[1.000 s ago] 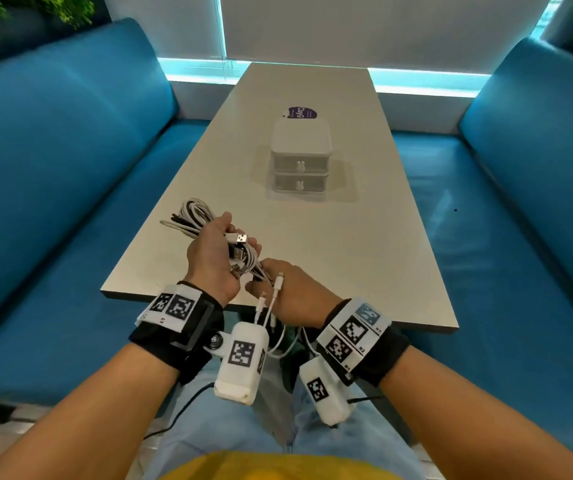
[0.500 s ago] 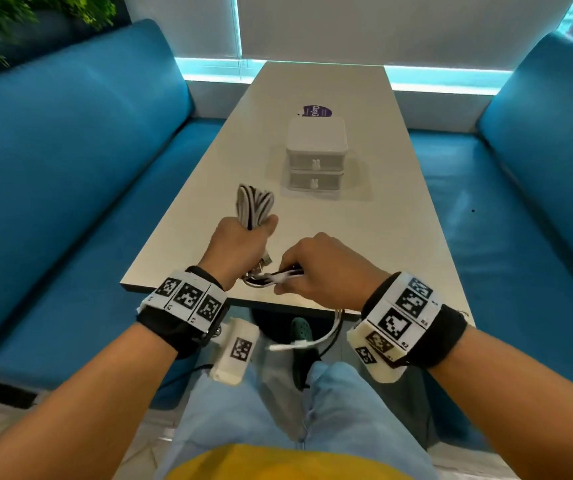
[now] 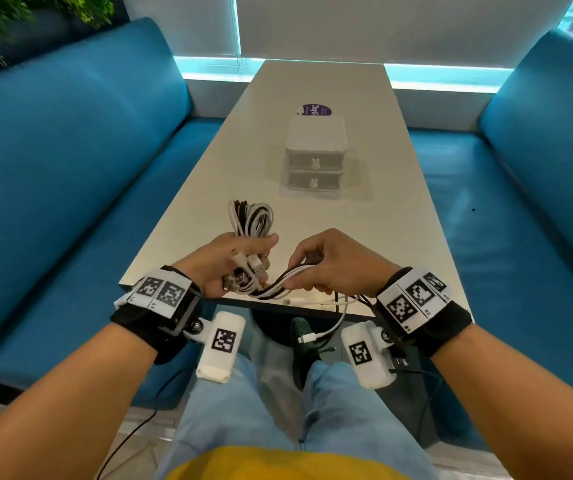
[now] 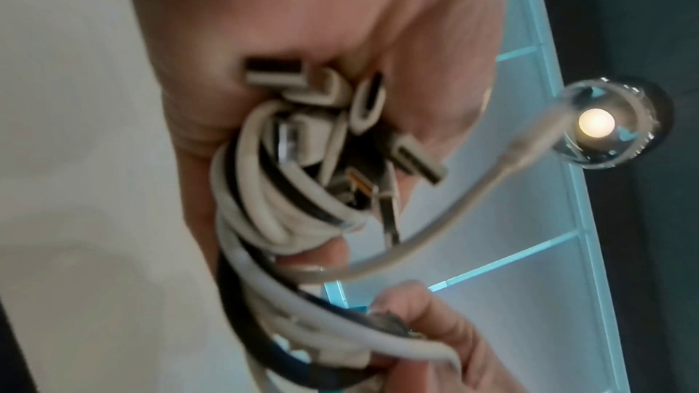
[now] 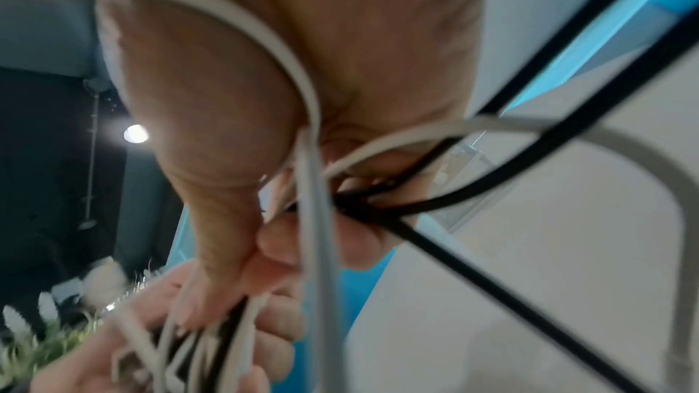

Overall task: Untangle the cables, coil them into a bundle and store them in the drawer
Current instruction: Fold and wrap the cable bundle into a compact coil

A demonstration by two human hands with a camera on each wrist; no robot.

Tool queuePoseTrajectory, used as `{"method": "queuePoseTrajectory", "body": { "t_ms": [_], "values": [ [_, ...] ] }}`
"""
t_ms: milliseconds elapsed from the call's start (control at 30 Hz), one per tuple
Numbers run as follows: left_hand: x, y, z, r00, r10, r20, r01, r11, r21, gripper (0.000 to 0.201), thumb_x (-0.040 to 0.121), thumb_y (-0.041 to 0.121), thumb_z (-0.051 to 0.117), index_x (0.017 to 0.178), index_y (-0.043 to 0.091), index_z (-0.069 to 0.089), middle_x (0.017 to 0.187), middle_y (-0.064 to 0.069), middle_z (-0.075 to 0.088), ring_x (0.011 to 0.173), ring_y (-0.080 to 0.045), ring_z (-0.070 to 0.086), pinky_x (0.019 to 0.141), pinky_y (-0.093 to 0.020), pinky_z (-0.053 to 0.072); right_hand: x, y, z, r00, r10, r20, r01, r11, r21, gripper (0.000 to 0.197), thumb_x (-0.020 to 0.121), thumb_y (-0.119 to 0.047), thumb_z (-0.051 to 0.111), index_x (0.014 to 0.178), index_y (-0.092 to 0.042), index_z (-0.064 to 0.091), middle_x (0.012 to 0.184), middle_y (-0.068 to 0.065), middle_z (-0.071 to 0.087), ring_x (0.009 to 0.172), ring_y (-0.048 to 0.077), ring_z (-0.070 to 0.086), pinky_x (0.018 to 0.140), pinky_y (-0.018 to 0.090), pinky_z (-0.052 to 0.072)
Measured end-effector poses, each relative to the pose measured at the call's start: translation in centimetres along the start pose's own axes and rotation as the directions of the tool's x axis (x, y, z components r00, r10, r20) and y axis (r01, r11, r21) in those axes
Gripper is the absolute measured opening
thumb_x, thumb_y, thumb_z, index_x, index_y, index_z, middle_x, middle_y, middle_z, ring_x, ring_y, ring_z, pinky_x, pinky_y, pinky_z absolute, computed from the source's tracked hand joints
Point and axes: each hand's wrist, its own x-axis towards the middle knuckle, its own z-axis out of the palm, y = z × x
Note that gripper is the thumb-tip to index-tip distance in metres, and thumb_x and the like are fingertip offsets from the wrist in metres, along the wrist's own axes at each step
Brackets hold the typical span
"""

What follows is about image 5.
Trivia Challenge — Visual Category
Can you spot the green leafy plant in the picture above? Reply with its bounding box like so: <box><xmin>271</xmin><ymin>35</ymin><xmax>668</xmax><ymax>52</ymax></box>
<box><xmin>0</xmin><ymin>257</ymin><xmax>167</xmax><ymax>388</ymax></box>

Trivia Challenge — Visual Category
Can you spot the bundle of black white cables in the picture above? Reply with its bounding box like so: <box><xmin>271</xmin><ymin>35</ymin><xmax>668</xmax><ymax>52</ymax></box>
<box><xmin>332</xmin><ymin>0</ymin><xmax>699</xmax><ymax>222</ymax></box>

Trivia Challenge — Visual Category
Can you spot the white box with drawers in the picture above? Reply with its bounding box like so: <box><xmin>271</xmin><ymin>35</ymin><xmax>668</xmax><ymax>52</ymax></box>
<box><xmin>434</xmin><ymin>132</ymin><xmax>517</xmax><ymax>234</ymax></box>

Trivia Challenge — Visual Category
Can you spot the round ceiling spotlight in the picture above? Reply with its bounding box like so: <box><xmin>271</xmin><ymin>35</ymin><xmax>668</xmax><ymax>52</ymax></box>
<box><xmin>120</xmin><ymin>122</ymin><xmax>152</xmax><ymax>145</ymax></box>

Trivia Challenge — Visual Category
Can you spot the white table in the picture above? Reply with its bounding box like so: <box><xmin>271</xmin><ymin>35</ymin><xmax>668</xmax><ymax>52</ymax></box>
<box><xmin>346</xmin><ymin>43</ymin><xmax>699</xmax><ymax>393</ymax></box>

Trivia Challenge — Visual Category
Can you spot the person's left hand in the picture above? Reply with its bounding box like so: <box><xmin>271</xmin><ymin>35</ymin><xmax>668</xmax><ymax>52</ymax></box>
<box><xmin>30</xmin><ymin>259</ymin><xmax>310</xmax><ymax>393</ymax></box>

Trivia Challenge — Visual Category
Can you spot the person's right hand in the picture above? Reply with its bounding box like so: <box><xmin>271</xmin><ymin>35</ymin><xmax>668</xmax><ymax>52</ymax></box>
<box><xmin>96</xmin><ymin>0</ymin><xmax>487</xmax><ymax>330</ymax></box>

